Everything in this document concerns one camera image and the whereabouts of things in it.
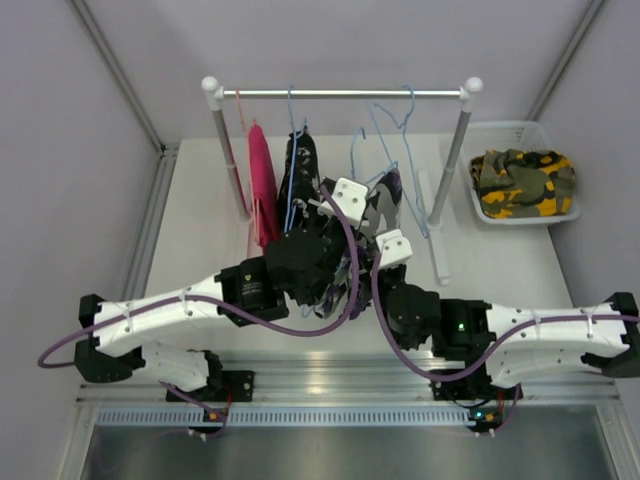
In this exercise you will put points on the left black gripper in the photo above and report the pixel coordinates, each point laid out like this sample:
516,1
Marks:
328,220

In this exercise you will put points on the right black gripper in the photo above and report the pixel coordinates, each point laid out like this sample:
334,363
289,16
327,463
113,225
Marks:
389,272

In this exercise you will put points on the black camouflage trousers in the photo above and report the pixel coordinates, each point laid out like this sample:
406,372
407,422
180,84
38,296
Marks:
306,182

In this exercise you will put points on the purple camouflage trousers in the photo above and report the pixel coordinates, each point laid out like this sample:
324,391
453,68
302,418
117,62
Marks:
382,212

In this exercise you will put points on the yellow camouflage trousers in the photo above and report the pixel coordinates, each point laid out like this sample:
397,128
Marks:
516,184

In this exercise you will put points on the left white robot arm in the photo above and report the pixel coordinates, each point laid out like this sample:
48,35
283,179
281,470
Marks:
125,340

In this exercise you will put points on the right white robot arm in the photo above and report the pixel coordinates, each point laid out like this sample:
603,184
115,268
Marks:
475,350

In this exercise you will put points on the pink trousers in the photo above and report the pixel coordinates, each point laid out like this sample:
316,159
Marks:
264,192

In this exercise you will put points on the white plastic basket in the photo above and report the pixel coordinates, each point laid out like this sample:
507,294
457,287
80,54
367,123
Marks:
504,135

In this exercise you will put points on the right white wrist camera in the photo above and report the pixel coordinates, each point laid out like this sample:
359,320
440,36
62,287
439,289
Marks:
394,248

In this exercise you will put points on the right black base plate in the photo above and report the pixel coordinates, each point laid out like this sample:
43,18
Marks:
476,387

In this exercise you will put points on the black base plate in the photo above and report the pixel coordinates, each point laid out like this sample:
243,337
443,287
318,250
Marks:
476,387
230,385

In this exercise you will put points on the aluminium rail frame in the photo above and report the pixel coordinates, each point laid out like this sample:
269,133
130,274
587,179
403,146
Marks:
201,233

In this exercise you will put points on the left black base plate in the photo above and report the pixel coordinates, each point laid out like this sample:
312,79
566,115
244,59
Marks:
230,385

